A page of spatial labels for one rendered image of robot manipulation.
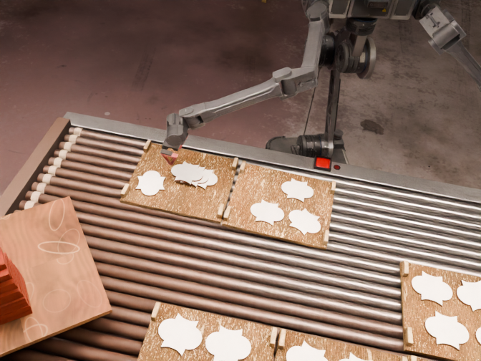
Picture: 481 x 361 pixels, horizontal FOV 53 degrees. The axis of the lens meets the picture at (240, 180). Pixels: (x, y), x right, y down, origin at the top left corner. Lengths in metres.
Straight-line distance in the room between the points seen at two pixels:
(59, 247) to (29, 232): 0.12
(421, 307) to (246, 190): 0.79
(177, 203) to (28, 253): 0.57
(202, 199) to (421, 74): 3.20
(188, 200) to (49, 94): 2.37
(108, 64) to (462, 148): 2.96
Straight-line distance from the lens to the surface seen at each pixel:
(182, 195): 1.95
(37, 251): 1.74
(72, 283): 1.64
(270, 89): 1.78
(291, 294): 1.74
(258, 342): 1.63
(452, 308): 1.89
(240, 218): 1.88
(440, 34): 1.90
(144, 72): 4.22
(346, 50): 2.42
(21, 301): 1.55
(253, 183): 2.01
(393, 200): 2.13
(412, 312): 1.82
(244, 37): 4.75
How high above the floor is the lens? 2.41
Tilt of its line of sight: 47 degrees down
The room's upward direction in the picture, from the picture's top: 7 degrees clockwise
